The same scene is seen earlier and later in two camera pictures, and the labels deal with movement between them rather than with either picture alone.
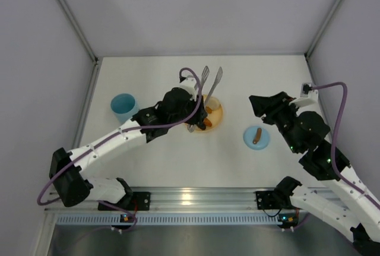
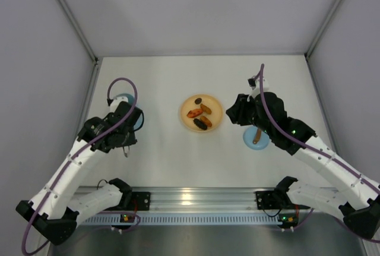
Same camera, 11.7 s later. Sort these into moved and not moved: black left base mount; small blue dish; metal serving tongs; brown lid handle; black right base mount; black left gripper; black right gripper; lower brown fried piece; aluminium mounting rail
Moved: black left gripper; black right gripper; metal serving tongs
Not moved: lower brown fried piece; black left base mount; aluminium mounting rail; black right base mount; brown lid handle; small blue dish
